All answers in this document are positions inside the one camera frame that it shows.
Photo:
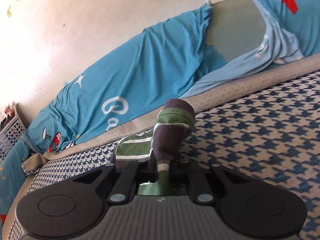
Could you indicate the yellow wall sticker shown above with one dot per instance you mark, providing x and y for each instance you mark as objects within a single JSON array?
[{"x": 9, "y": 11}]

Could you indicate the brown crumpled bag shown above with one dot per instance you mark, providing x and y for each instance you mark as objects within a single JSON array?
[{"x": 9, "y": 112}]

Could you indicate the green grey striped t-shirt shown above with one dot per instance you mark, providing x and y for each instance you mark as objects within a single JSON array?
[{"x": 167, "y": 135}]

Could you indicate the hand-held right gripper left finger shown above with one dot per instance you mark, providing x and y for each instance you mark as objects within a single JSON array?
[{"x": 148, "y": 171}]

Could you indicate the white perforated laundry basket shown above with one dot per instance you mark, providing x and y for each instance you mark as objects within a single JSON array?
[{"x": 12, "y": 135}]

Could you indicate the houndstooth bed mat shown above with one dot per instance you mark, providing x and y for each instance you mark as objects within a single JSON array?
[{"x": 250, "y": 130}]

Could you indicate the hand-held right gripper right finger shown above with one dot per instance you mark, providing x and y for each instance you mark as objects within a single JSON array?
[{"x": 176, "y": 172}]

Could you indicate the grey-green foam bumper pad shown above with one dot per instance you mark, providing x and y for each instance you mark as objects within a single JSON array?
[{"x": 235, "y": 27}]

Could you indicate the blue red patch bumper cover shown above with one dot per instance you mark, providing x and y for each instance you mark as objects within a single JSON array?
[{"x": 282, "y": 22}]

